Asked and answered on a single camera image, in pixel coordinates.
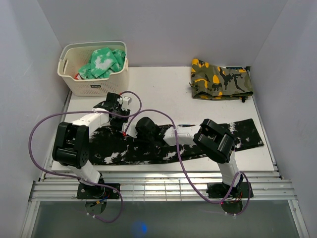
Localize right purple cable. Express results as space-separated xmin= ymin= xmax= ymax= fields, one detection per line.
xmin=123 ymin=109 xmax=252 ymax=217

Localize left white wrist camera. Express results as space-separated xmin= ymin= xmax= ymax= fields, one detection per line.
xmin=117 ymin=93 xmax=132 ymax=111

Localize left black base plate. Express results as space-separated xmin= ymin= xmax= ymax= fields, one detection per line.
xmin=76 ymin=183 xmax=120 ymax=200

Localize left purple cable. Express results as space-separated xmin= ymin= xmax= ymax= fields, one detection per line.
xmin=29 ymin=91 xmax=142 ymax=223

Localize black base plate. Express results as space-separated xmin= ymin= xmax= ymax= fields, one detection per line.
xmin=207 ymin=182 xmax=254 ymax=199
xmin=76 ymin=183 xmax=120 ymax=200

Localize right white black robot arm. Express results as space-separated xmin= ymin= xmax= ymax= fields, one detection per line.
xmin=135 ymin=117 xmax=243 ymax=197

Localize aluminium table edge rail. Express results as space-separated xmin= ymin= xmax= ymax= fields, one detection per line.
xmin=29 ymin=171 xmax=297 ymax=201

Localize green white tie-dye garment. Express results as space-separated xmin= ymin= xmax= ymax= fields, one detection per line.
xmin=75 ymin=47 xmax=126 ymax=80

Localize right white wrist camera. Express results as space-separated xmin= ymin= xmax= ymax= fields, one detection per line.
xmin=122 ymin=122 xmax=137 ymax=138

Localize folded camouflage trousers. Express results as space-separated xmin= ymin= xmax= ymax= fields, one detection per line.
xmin=190 ymin=59 xmax=254 ymax=103

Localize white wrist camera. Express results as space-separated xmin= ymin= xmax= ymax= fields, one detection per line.
xmin=117 ymin=93 xmax=132 ymax=111
xmin=122 ymin=122 xmax=137 ymax=138

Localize purple cable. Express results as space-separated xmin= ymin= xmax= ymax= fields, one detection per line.
xmin=123 ymin=109 xmax=252 ymax=217
xmin=29 ymin=91 xmax=142 ymax=223

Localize cream perforated plastic basket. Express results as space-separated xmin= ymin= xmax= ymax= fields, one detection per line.
xmin=57 ymin=41 xmax=129 ymax=96

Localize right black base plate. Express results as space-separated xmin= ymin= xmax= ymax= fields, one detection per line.
xmin=207 ymin=182 xmax=254 ymax=199

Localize black white tie-dye trousers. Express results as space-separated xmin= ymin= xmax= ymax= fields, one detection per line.
xmin=89 ymin=119 xmax=264 ymax=166

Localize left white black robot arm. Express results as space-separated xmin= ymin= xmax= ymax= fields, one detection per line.
xmin=53 ymin=93 xmax=132 ymax=198

